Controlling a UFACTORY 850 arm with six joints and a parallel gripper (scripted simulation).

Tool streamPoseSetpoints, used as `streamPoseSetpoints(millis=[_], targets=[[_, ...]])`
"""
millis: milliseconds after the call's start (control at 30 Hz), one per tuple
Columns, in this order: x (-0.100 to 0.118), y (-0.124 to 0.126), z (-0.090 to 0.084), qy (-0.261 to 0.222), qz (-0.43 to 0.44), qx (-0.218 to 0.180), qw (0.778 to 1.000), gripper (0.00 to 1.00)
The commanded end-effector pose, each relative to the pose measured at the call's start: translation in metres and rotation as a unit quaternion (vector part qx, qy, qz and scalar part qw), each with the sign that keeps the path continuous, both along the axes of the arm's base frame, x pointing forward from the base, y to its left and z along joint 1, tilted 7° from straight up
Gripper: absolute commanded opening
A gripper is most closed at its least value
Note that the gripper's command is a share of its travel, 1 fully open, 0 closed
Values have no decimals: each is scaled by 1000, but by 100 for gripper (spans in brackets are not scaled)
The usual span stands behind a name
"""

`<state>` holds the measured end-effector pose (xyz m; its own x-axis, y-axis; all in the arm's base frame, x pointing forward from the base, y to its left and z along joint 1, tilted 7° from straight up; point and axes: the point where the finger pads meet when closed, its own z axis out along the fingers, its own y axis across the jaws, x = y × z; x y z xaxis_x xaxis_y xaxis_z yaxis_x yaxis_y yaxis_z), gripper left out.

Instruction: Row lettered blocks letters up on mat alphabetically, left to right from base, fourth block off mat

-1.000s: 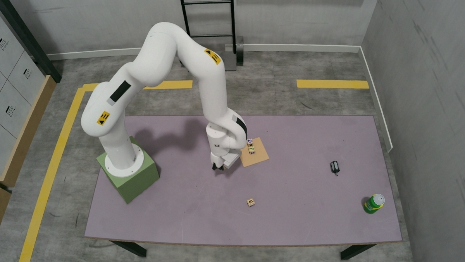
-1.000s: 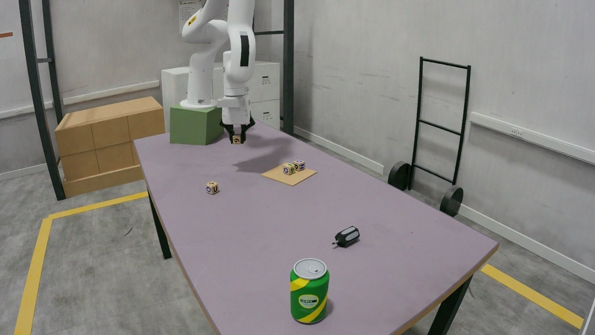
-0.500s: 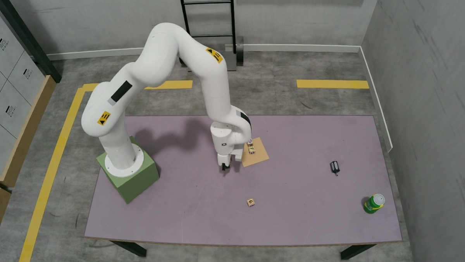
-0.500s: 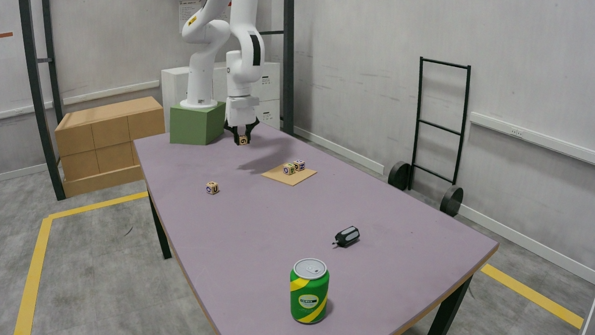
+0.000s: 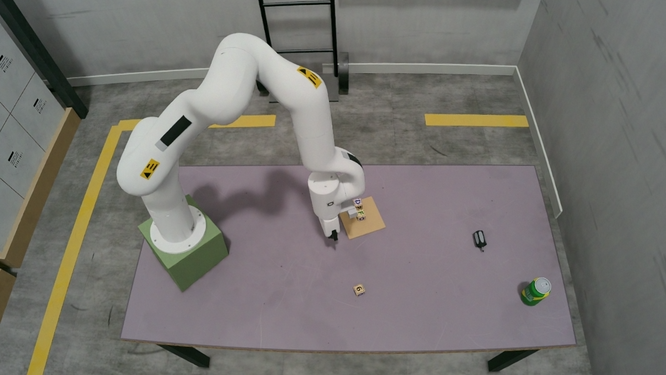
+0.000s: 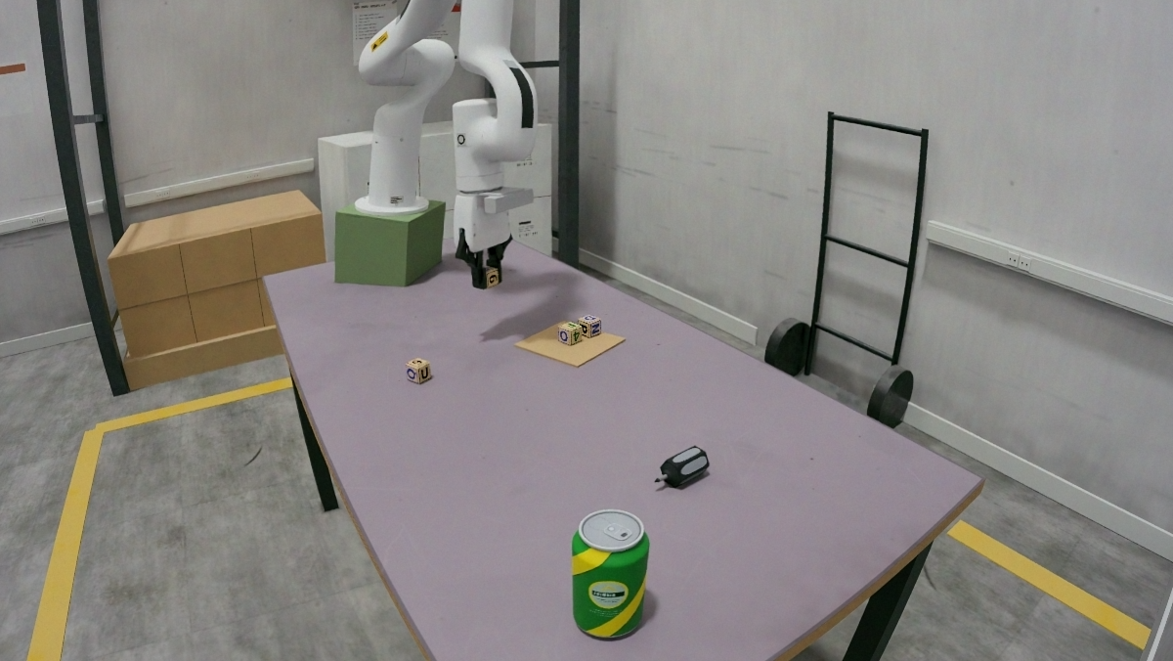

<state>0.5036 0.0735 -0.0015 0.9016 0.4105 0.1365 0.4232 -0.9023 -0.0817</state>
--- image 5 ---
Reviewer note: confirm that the green drink can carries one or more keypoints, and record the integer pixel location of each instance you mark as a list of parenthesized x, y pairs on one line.
[(536, 291)]

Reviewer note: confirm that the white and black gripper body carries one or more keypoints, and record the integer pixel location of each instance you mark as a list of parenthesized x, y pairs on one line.
[(330, 224)]

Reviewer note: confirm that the tan square mat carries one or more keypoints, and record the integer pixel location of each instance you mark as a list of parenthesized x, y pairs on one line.
[(373, 222)]

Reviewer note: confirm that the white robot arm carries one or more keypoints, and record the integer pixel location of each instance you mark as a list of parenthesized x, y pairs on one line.
[(149, 166)]

